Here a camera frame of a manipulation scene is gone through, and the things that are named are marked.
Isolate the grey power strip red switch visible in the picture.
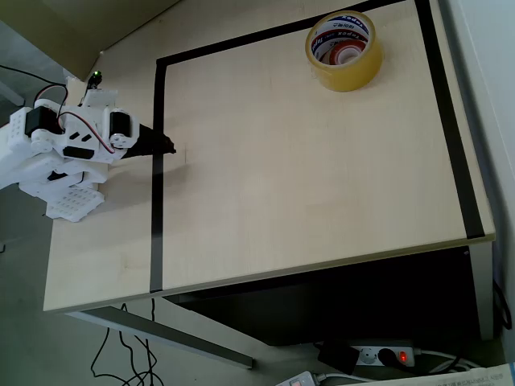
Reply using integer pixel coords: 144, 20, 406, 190
348, 339, 423, 369

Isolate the printed paper sheet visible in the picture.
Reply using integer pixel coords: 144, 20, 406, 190
348, 360, 515, 386

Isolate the large yellow tape roll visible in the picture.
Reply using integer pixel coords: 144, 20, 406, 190
304, 10, 384, 92

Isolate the thin black floor cable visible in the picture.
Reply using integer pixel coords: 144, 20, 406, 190
142, 296, 164, 386
89, 303, 142, 386

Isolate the black looped cable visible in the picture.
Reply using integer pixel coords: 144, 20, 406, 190
492, 280, 515, 331

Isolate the black power adapter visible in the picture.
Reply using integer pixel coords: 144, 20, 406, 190
316, 341, 362, 376

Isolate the white power cable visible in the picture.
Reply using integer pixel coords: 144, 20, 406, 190
413, 348, 484, 376

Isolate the white power strip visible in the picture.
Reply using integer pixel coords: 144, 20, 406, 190
275, 370, 323, 386

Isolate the grey metal desk leg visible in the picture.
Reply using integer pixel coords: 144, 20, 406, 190
66, 306, 255, 370
468, 240, 495, 342

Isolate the black round plug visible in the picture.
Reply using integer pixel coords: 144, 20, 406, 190
377, 347, 400, 368

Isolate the red tape roll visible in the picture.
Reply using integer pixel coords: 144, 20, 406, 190
326, 41, 366, 66

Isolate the white furniture foot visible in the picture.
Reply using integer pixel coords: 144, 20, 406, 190
0, 79, 27, 108

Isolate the red black servo cable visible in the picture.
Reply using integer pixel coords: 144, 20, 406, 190
33, 84, 72, 136
59, 113, 116, 156

